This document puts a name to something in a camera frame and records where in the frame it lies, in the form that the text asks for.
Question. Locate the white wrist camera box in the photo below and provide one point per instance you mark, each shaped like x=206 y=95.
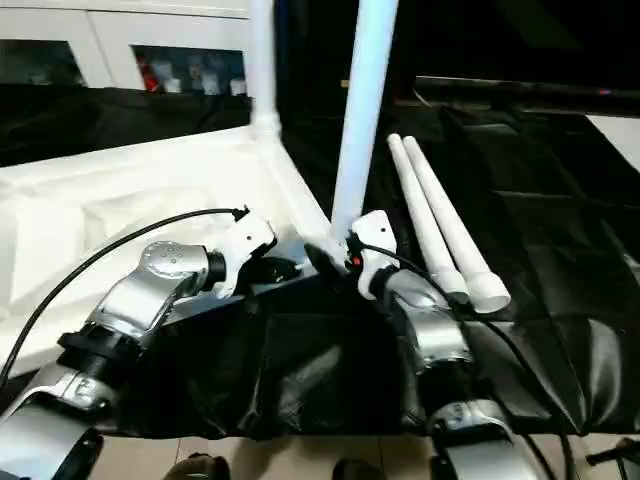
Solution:
x=245 y=245
x=375 y=245

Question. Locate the black rail bar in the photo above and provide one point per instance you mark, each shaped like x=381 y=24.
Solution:
x=530 y=88

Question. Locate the white plastic table leg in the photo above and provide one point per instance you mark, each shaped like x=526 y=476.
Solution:
x=362 y=100
x=263 y=60
x=455 y=225
x=420 y=210

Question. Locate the black work mat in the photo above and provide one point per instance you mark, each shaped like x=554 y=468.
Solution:
x=520 y=330

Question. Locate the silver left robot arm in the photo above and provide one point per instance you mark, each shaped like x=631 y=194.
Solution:
x=130 y=300

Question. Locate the white cabinet with glass doors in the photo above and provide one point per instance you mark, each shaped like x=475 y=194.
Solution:
x=120 y=25

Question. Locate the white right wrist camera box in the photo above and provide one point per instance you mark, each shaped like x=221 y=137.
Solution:
x=375 y=245

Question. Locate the white flat board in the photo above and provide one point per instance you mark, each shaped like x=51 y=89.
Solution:
x=620 y=135

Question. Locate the dark left robot foot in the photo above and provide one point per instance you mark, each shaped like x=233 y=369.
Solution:
x=195 y=468

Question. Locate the red bottle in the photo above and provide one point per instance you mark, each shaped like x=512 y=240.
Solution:
x=148 y=73

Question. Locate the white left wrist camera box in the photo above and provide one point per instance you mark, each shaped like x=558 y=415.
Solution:
x=245 y=245

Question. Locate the white plastic table top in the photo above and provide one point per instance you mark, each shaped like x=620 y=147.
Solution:
x=100 y=210

